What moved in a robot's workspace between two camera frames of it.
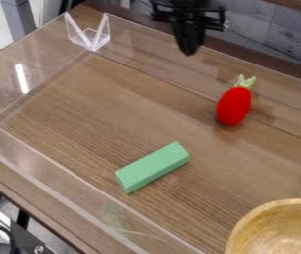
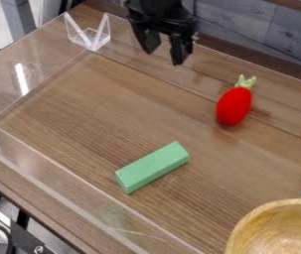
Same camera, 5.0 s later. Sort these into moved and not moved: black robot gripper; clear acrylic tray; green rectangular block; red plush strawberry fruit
Moved: black robot gripper
Not moved: clear acrylic tray; green rectangular block; red plush strawberry fruit
